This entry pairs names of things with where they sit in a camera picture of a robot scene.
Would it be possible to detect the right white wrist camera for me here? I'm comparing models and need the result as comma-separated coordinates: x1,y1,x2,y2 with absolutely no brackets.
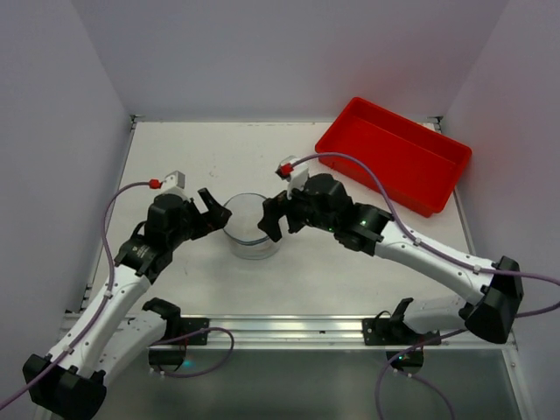
276,156,309,200

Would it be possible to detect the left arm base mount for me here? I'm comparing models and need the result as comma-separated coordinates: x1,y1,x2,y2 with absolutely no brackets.
148,317,210,372

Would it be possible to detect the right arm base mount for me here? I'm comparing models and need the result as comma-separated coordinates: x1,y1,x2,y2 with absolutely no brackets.
361,311,442,375

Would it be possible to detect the aluminium front rail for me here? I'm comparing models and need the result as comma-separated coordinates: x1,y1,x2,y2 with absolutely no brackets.
56,314,517,350

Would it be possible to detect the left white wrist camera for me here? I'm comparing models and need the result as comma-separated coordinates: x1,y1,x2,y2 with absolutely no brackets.
161,171,186,200

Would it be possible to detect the red plastic bin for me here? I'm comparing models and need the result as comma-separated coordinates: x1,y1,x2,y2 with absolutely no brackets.
315,97,473,218

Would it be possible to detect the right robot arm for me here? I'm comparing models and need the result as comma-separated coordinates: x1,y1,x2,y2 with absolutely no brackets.
258,174,524,344

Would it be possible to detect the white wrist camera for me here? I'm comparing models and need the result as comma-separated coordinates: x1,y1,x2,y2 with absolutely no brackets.
276,156,309,200
161,171,186,200

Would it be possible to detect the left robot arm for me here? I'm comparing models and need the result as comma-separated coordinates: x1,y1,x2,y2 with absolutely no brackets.
23,189,232,419

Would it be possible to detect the white mesh laundry bag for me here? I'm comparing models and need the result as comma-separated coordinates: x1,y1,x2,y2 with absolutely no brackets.
223,192,281,260

